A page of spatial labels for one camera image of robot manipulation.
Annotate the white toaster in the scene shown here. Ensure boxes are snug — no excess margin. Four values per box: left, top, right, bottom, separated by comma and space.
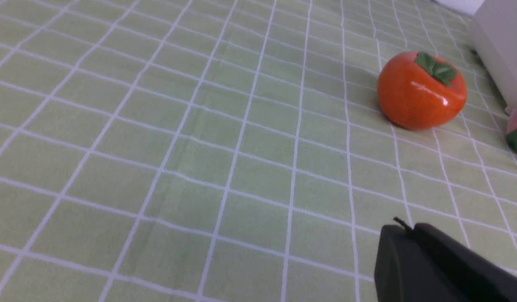
468, 0, 517, 114

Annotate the orange persimmon toy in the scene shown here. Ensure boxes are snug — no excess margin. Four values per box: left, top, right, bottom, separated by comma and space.
377, 51, 467, 131

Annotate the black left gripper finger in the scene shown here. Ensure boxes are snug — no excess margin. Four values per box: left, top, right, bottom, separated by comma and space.
374, 217, 517, 302

